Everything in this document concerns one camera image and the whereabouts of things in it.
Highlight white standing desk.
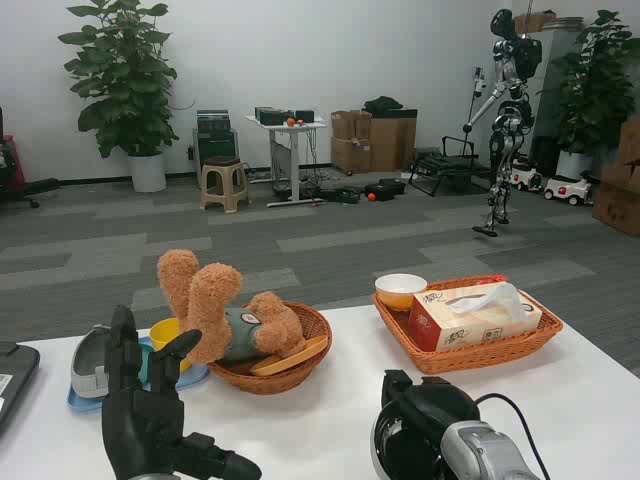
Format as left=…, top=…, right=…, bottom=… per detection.
left=244, top=113, right=329, bottom=208

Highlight green leafy potted plant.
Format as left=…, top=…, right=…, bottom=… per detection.
left=536, top=8, right=640, bottom=154

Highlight black floor case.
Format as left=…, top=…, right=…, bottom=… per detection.
left=364, top=178, right=408, bottom=203

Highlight round wicker basket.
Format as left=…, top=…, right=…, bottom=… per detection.
left=206, top=301, right=334, bottom=397

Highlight orange flat plate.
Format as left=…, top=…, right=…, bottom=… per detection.
left=249, top=335, right=329, bottom=378

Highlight white plant pot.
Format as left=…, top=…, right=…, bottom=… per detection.
left=126, top=151, right=168, bottom=194
left=555, top=148, right=595, bottom=182

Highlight open brown cardboard boxes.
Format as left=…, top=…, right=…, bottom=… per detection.
left=591, top=116, right=640, bottom=237

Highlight light blue plastic tray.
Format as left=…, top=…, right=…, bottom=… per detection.
left=66, top=335, right=211, bottom=414

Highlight orange tissue box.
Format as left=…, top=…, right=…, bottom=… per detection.
left=408, top=281, right=544, bottom=353

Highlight black equipment rack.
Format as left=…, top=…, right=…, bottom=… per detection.
left=191, top=109, right=240, bottom=177

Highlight teal plastic dish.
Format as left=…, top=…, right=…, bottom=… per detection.
left=138, top=343, right=153, bottom=387

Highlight shiny metal bowl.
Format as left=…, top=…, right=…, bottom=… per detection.
left=369, top=403, right=407, bottom=480

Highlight yellow plastic cup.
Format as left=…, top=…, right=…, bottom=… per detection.
left=149, top=317, right=194, bottom=374

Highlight large green potted plant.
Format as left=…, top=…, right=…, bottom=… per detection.
left=57, top=0, right=180, bottom=160

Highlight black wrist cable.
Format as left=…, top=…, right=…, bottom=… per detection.
left=473, top=392, right=552, bottom=480

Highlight brown teddy bear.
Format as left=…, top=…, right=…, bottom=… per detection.
left=156, top=248, right=308, bottom=364

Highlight silver black humanoid robot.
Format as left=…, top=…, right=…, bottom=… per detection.
left=462, top=8, right=544, bottom=238

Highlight black bag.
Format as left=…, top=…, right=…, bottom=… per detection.
left=362, top=95, right=405, bottom=114

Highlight black laptop case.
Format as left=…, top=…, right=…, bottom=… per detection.
left=0, top=341, right=42, bottom=437

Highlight beige plastic stool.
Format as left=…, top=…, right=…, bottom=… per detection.
left=199, top=155, right=252, bottom=213

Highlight white toy car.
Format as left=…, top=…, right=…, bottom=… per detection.
left=509, top=158, right=547, bottom=193
left=542, top=171, right=596, bottom=206

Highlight white and orange bowl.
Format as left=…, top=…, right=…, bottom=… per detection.
left=374, top=273, right=429, bottom=313

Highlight large brown cardboard box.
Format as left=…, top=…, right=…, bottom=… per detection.
left=368, top=108, right=419, bottom=173

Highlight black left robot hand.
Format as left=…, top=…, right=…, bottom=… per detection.
left=101, top=304, right=262, bottom=480

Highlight stacked small cardboard boxes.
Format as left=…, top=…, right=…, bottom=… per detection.
left=330, top=109, right=373, bottom=175

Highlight black folding frame cot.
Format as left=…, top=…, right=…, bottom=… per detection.
left=406, top=134, right=496, bottom=198

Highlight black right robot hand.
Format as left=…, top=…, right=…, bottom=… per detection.
left=380, top=369, right=482, bottom=480

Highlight rectangular wicker basket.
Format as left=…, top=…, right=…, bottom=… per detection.
left=373, top=273, right=565, bottom=376

